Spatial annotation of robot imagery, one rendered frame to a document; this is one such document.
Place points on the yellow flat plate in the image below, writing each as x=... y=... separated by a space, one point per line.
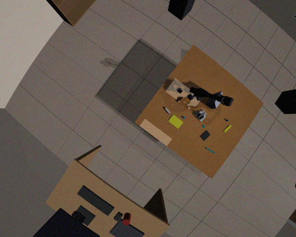
x=175 y=121

